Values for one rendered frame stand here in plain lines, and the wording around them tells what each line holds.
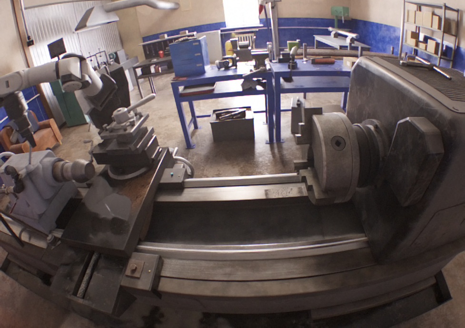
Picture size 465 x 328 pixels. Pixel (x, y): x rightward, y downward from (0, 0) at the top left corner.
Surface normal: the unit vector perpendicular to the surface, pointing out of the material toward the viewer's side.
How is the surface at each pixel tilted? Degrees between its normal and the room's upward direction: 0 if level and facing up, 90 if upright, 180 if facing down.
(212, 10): 90
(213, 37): 90
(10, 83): 90
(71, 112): 90
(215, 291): 0
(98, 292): 0
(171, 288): 0
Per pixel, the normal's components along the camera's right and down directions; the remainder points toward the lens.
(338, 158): -0.11, -0.03
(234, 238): -0.41, -0.74
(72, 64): 0.94, -0.27
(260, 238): -0.12, -0.83
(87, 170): 0.99, -0.06
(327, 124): -0.12, -0.69
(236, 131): 0.00, 0.58
